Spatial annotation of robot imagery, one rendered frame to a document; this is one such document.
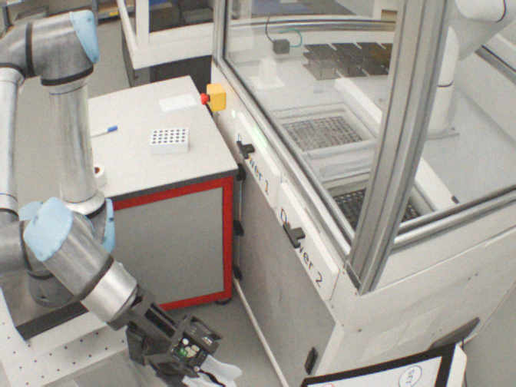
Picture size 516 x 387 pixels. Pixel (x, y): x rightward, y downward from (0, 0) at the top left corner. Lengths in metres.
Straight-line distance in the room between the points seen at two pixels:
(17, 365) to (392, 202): 0.92
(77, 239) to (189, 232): 1.12
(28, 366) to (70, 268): 0.64
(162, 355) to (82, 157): 0.48
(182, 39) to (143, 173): 0.70
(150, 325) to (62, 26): 0.54
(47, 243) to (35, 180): 2.33
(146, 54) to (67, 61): 1.17
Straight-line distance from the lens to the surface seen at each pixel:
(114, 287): 0.54
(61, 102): 0.87
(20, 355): 1.17
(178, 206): 1.54
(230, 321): 2.02
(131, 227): 1.56
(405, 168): 0.74
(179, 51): 2.00
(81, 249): 0.53
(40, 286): 1.10
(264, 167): 1.27
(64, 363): 1.11
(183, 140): 1.54
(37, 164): 2.98
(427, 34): 0.63
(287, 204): 1.17
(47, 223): 0.53
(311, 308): 1.28
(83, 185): 0.94
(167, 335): 0.54
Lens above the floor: 1.71
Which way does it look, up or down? 43 degrees down
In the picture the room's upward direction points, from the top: 4 degrees clockwise
